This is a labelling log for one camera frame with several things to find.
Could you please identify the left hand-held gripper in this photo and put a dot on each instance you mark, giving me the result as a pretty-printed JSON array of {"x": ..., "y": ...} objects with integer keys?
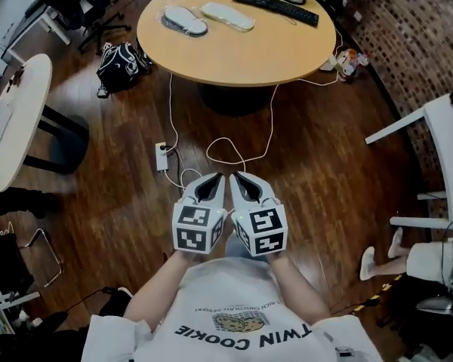
[{"x": 194, "y": 236}]

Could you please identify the black office chair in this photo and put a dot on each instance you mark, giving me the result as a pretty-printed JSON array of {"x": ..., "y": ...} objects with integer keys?
[{"x": 87, "y": 6}]

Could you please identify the colourful small packets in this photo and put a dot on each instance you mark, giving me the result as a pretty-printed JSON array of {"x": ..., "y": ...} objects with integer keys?
[{"x": 353, "y": 66}]

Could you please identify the white frame table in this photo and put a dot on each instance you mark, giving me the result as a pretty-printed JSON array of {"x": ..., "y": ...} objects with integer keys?
[{"x": 443, "y": 134}]

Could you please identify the white power strip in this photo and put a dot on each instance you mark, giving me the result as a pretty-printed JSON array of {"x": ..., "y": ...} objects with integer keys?
[{"x": 161, "y": 158}]

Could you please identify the person's white printed t-shirt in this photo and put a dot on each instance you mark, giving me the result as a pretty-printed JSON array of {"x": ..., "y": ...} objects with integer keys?
[{"x": 226, "y": 296}]

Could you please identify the black round table base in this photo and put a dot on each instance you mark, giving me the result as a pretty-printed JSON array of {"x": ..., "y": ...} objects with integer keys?
[{"x": 234, "y": 98}]

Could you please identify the black and white backpack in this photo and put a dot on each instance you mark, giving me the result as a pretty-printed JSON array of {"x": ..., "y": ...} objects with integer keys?
[{"x": 119, "y": 66}]

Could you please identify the white oval side table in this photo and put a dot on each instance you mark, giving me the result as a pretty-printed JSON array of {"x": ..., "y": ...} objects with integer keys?
[{"x": 19, "y": 134}]

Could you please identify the chrome chair frame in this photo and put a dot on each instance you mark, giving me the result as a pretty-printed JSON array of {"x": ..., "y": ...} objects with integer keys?
[{"x": 54, "y": 262}]

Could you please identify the white power adapter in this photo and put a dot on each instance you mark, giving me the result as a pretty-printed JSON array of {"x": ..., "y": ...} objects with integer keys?
[{"x": 329, "y": 63}]

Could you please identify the person's right forearm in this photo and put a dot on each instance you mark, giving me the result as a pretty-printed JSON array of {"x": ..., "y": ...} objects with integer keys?
[{"x": 294, "y": 285}]

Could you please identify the black keyboard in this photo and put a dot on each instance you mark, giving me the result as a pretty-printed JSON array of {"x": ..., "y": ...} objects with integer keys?
[{"x": 272, "y": 6}]

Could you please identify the grey-edged white insole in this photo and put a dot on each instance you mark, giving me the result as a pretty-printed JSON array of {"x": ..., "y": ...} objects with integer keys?
[{"x": 183, "y": 20}]

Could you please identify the white desk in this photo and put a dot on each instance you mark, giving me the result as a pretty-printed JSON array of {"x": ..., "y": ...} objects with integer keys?
[{"x": 41, "y": 17}]

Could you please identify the person's left forearm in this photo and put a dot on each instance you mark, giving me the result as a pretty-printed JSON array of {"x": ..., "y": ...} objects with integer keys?
[{"x": 162, "y": 289}]

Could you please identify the black bag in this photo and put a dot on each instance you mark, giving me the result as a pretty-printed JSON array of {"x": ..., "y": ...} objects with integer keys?
[{"x": 5, "y": 262}]

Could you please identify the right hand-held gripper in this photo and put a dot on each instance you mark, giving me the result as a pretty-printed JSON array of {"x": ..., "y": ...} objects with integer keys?
[{"x": 264, "y": 232}]

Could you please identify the small brown object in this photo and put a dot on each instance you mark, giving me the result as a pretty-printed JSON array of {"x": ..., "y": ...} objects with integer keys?
[{"x": 19, "y": 74}]

